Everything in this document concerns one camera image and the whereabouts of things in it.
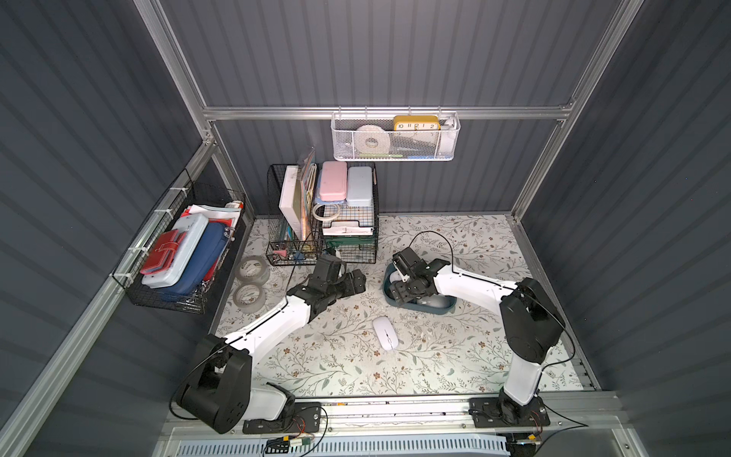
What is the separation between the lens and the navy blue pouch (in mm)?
642

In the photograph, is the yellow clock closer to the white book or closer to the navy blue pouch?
the white book

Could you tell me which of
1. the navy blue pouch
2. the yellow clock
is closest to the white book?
the navy blue pouch

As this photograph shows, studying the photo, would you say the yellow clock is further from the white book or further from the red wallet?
the red wallet

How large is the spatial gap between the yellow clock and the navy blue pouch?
1.97 ft
